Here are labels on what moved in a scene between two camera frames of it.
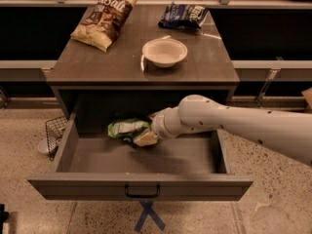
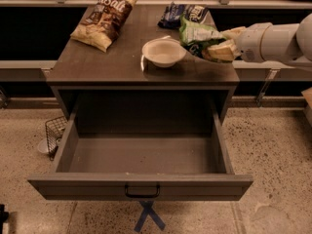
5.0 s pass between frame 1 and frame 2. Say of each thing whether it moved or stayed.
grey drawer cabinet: stayed
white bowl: stayed
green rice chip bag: moved
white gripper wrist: moved
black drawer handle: stayed
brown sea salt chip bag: stayed
